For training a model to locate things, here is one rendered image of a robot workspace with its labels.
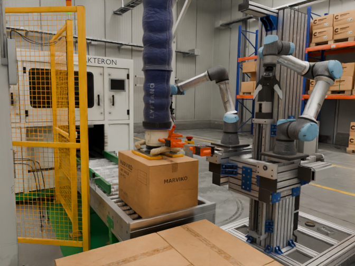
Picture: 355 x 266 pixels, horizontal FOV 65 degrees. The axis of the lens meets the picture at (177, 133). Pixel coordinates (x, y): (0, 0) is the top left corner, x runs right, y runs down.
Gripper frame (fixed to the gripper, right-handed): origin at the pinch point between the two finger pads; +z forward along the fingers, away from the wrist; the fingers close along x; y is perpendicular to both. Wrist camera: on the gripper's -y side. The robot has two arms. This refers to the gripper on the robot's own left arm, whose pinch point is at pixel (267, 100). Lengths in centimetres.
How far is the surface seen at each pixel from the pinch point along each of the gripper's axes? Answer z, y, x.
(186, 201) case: 74, 18, 53
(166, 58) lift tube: -30, 25, 74
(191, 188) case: 65, 22, 51
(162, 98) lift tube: 0, 25, 76
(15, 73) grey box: -16, -27, 162
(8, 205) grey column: 77, -31, 171
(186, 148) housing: 31, 0, 47
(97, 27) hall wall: -260, 709, 663
